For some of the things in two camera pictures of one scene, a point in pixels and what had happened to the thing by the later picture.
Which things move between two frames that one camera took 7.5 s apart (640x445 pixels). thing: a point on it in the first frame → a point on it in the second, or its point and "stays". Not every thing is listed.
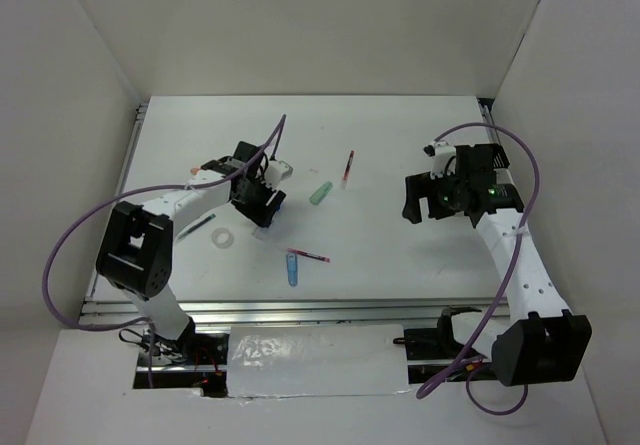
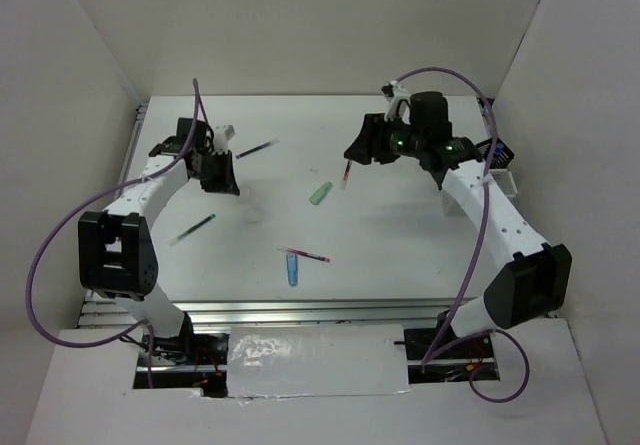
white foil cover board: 317,360 stays
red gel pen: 347,169 stays
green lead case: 321,193 stays
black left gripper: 261,214 → 228,182
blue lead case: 292,268 stays
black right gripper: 421,185 → 370,142
